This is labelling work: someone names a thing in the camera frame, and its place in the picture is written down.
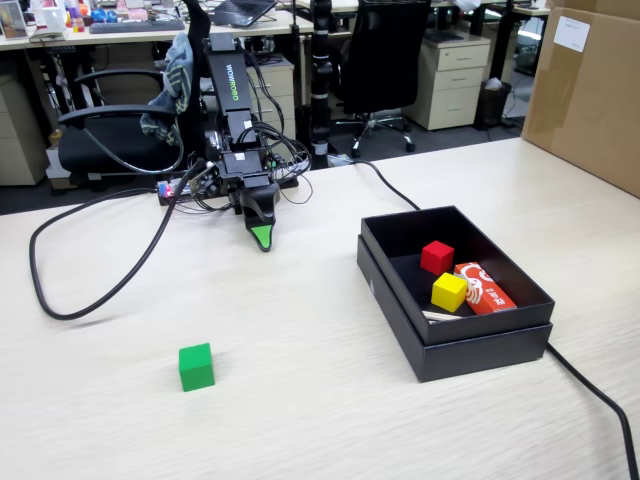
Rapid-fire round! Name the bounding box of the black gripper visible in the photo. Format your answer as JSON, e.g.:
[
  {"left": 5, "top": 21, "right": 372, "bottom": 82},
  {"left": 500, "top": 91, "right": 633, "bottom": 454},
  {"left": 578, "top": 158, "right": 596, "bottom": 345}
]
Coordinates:
[{"left": 219, "top": 149, "right": 280, "bottom": 253}]

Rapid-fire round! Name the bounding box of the green wooden cube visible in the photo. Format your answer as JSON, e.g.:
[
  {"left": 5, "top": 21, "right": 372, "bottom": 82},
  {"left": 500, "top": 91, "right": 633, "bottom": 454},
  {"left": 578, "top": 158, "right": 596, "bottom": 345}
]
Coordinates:
[{"left": 178, "top": 342, "right": 216, "bottom": 393}]

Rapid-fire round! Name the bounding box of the black cardboard box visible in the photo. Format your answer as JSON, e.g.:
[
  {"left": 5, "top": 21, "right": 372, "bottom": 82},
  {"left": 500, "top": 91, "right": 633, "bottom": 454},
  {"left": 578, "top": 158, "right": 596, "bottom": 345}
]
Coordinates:
[{"left": 359, "top": 204, "right": 556, "bottom": 346}]

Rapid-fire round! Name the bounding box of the black open box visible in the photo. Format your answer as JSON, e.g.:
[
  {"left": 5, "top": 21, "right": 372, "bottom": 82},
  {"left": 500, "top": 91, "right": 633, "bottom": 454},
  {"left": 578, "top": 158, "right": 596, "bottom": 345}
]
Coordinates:
[{"left": 355, "top": 234, "right": 554, "bottom": 384}]

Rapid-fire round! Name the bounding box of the large brown cardboard box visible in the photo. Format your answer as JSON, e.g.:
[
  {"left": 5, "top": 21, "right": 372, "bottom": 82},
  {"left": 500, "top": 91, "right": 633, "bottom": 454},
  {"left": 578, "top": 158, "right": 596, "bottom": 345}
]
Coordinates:
[{"left": 520, "top": 0, "right": 640, "bottom": 199}]

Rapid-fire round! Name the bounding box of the controller circuit board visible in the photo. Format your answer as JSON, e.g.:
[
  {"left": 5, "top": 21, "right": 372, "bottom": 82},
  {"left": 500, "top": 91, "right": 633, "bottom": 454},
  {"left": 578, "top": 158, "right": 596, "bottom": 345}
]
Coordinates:
[{"left": 156, "top": 176, "right": 197, "bottom": 207}]

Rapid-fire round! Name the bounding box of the beige drawer cabinet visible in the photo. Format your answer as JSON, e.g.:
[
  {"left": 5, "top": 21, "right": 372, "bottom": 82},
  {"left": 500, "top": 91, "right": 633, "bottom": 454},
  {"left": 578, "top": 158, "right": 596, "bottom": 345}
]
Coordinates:
[
  {"left": 402, "top": 34, "right": 492, "bottom": 132},
  {"left": 247, "top": 56, "right": 297, "bottom": 142}
]

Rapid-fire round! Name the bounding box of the black vertical pole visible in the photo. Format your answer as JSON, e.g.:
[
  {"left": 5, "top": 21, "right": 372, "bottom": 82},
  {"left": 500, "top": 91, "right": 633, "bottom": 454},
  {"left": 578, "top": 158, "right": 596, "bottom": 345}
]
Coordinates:
[{"left": 309, "top": 0, "right": 334, "bottom": 157}]

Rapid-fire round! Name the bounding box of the black office chair with armrests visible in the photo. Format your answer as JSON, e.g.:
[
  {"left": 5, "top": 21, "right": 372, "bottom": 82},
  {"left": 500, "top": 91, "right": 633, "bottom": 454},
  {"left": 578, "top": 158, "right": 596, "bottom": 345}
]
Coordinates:
[{"left": 57, "top": 0, "right": 212, "bottom": 182}]

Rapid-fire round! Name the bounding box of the grey striped cloth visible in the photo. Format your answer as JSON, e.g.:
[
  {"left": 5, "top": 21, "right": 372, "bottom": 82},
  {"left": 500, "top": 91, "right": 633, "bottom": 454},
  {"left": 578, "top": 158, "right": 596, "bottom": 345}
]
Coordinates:
[{"left": 139, "top": 32, "right": 194, "bottom": 147}]

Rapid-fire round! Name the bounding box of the red wooden cube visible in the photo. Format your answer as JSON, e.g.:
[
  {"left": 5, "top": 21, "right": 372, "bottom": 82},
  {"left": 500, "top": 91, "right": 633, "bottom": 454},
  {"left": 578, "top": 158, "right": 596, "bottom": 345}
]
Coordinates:
[{"left": 419, "top": 240, "right": 456, "bottom": 276}]

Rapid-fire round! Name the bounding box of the yellow wooden cube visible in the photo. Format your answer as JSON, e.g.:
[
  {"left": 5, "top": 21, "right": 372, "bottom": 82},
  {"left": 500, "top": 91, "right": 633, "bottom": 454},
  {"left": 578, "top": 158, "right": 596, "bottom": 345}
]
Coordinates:
[{"left": 430, "top": 272, "right": 469, "bottom": 314}]

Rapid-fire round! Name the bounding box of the black mesh office chair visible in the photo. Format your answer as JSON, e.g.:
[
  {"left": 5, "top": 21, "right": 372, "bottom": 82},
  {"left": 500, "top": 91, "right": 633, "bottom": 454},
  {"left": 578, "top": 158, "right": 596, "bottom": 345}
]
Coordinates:
[{"left": 332, "top": 0, "right": 434, "bottom": 159}]

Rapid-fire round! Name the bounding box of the black laptop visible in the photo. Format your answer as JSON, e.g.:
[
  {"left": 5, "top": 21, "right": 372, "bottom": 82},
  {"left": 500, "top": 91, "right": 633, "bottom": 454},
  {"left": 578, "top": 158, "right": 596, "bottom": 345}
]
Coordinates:
[{"left": 208, "top": 0, "right": 279, "bottom": 29}]

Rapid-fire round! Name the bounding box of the dark computer keyboard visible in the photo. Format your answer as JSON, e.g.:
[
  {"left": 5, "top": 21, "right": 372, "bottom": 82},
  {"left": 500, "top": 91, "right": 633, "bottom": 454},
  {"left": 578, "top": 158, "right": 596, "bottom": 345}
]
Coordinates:
[{"left": 88, "top": 19, "right": 187, "bottom": 35}]

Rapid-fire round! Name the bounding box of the orange white printed carton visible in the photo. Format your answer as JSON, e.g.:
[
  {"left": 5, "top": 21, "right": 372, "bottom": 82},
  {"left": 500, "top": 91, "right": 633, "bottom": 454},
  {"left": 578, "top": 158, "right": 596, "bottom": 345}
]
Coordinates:
[{"left": 453, "top": 261, "right": 518, "bottom": 317}]

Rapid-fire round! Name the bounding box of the beige side cabinet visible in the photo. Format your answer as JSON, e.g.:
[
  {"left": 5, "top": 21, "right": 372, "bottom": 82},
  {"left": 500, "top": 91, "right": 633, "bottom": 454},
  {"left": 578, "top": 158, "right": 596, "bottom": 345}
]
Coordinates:
[{"left": 0, "top": 73, "right": 51, "bottom": 187}]

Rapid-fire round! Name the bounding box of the black trash bin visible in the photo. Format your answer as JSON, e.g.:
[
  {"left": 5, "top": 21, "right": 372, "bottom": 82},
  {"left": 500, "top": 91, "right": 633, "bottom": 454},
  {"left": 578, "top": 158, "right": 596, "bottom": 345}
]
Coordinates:
[{"left": 474, "top": 79, "right": 514, "bottom": 131}]

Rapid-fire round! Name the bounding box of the white office desk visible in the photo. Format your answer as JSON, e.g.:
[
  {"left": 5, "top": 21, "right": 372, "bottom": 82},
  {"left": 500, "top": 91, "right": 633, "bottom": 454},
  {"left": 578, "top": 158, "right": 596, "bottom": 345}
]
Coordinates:
[{"left": 0, "top": 8, "right": 362, "bottom": 52}]

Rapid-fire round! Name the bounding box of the framed picture stand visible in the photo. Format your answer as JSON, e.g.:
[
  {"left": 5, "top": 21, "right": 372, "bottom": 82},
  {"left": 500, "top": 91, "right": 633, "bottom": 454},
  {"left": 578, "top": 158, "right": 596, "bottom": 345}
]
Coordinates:
[{"left": 0, "top": 0, "right": 29, "bottom": 41}]

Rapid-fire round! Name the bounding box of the thin black wire bundle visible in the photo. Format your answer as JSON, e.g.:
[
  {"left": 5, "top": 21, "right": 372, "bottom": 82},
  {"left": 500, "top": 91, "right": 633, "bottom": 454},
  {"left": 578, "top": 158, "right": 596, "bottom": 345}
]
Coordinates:
[{"left": 238, "top": 48, "right": 315, "bottom": 214}]

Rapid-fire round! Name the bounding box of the thick black looped cable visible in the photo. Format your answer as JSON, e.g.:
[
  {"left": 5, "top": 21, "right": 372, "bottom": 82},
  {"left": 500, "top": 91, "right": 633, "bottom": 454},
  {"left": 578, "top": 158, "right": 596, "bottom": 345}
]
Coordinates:
[{"left": 28, "top": 159, "right": 209, "bottom": 322}]

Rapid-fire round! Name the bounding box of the long black cable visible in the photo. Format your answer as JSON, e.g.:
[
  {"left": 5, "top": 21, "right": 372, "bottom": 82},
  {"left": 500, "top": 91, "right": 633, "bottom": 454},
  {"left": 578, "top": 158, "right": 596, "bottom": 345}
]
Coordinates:
[{"left": 327, "top": 158, "right": 640, "bottom": 480}]

